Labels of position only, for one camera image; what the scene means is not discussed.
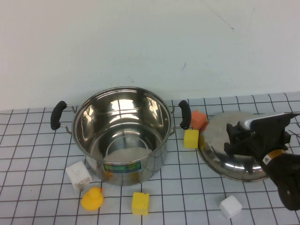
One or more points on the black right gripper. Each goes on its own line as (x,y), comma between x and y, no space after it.
(269,140)

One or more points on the stainless steel lid black knob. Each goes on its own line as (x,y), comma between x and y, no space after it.
(215,143)

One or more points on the orange foam cube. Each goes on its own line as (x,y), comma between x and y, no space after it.
(198,119)

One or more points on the small white foam cube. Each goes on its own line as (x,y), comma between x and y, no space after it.
(230,206)

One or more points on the white black grid tablecloth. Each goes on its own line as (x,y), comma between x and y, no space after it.
(187,206)

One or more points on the notched yellow foam cube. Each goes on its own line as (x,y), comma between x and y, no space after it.
(140,204)

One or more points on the yellow rubber duck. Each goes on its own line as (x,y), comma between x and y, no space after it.
(92,200)

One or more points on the large dirty white foam cube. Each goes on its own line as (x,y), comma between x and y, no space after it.
(77,174)

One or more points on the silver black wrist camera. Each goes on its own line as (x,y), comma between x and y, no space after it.
(264,122)

